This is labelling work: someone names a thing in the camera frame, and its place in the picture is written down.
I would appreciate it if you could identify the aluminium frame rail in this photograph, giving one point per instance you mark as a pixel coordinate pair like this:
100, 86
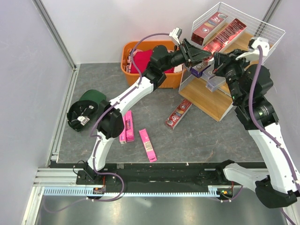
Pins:
54, 32

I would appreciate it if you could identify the silver toothpaste box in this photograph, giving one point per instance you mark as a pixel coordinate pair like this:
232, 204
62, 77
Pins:
207, 75
215, 83

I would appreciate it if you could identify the pink toothpaste box angled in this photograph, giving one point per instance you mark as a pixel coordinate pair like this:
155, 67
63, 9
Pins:
147, 145

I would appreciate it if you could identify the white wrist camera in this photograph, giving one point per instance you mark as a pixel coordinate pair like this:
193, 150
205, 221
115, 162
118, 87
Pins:
175, 35
253, 52

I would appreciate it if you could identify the orange plastic basket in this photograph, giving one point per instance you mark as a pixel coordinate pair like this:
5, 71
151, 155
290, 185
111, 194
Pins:
172, 79

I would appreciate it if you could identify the pink toothpaste box left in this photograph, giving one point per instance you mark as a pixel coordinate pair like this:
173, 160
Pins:
122, 137

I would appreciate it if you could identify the dark red toothpaste box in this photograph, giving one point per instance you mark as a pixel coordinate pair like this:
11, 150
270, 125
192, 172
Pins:
225, 37

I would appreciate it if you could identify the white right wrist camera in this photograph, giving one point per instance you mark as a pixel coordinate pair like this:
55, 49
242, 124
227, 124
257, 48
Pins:
253, 52

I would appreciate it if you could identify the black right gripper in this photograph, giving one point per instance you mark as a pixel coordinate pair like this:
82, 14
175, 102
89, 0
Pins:
223, 61

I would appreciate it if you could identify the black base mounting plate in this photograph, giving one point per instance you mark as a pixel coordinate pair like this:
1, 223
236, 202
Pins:
201, 173

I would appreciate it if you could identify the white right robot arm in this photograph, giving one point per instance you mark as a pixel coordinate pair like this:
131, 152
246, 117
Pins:
280, 186

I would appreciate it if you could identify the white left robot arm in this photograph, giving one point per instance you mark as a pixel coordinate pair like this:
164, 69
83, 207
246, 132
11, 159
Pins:
110, 122

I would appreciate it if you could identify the purple toothpaste box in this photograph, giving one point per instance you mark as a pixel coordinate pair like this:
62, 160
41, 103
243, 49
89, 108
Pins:
197, 70

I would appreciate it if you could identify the white wire wooden shelf rack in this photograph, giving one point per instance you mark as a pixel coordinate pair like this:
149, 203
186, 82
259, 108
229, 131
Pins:
217, 104

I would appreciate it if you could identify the red folded cloth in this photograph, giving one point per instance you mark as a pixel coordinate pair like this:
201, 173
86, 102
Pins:
141, 59

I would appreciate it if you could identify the pink toothpaste box middle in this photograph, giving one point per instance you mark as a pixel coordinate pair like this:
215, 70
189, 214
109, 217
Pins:
130, 136

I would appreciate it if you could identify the pink toothpaste box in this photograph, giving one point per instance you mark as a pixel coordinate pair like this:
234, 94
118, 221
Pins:
122, 137
130, 136

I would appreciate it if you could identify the green black cap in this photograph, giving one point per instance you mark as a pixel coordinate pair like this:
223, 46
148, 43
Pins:
85, 109

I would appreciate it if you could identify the blue slotted cable duct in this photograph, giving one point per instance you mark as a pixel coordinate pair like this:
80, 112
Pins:
94, 192

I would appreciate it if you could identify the cream patterned cloth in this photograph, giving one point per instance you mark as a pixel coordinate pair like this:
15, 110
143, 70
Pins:
178, 69

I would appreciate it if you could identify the red 3d toothpaste box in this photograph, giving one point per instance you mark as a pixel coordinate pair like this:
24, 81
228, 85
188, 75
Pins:
207, 29
176, 116

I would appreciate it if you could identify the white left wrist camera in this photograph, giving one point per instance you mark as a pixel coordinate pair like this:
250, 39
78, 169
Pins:
175, 35

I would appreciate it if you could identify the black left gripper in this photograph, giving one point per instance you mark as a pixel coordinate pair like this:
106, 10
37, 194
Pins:
192, 55

